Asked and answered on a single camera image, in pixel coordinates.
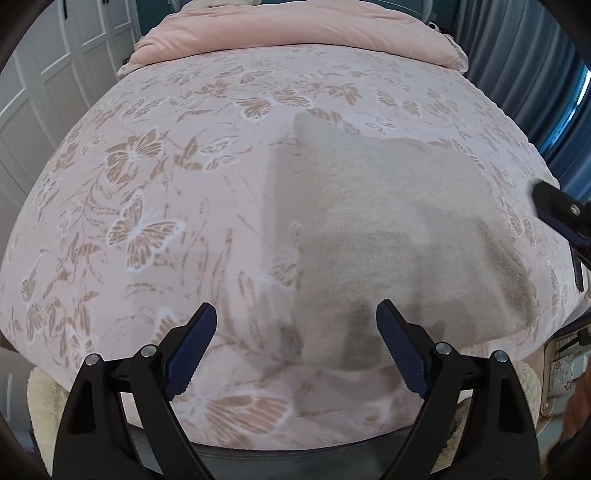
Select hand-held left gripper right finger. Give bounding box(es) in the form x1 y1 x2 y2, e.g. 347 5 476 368
376 299 541 480

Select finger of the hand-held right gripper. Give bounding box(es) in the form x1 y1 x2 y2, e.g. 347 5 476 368
531 181 591 266

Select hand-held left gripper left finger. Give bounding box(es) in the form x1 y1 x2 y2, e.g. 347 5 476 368
52 302 218 480

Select beige sweater with black hearts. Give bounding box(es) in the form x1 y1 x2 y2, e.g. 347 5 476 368
272 113 539 371

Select blue curtain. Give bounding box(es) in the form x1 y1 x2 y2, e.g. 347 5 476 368
545 60 591 162

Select cream fluffy rug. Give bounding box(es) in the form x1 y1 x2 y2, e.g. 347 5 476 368
27 360 542 462

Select floral print cloth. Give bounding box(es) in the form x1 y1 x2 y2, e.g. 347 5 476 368
550 353 588 398

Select pink butterfly printed blanket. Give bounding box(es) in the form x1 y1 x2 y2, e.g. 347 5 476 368
0 44 588 450

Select grey curtain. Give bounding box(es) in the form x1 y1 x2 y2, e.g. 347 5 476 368
457 0 591 185

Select person's leg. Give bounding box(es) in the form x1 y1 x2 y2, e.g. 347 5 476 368
564 378 591 444

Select white wardrobe doors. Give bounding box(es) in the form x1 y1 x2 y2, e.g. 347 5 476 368
0 0 141 204

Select pink duvet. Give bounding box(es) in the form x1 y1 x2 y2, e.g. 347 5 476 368
117 0 469 77

